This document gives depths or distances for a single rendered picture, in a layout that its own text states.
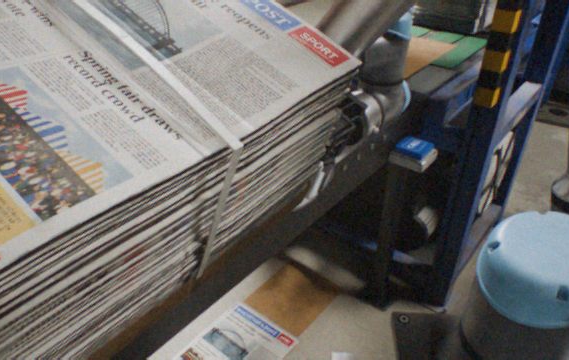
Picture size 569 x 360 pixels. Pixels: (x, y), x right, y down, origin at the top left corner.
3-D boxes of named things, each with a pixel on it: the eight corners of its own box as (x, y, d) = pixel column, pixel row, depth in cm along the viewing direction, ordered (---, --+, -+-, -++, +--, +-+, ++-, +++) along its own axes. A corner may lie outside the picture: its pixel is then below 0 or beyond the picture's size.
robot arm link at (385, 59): (369, 22, 66) (362, 94, 72) (425, 13, 71) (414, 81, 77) (336, 11, 71) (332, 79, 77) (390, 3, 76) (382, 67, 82)
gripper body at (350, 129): (293, 108, 64) (341, 83, 72) (276, 151, 70) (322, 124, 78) (334, 142, 62) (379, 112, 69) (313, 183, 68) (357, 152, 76)
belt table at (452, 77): (439, 130, 140) (445, 100, 134) (274, 80, 173) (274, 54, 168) (509, 69, 185) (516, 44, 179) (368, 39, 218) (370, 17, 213)
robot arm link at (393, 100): (377, 64, 84) (372, 107, 88) (344, 81, 77) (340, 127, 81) (417, 74, 79) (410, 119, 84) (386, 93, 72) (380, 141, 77)
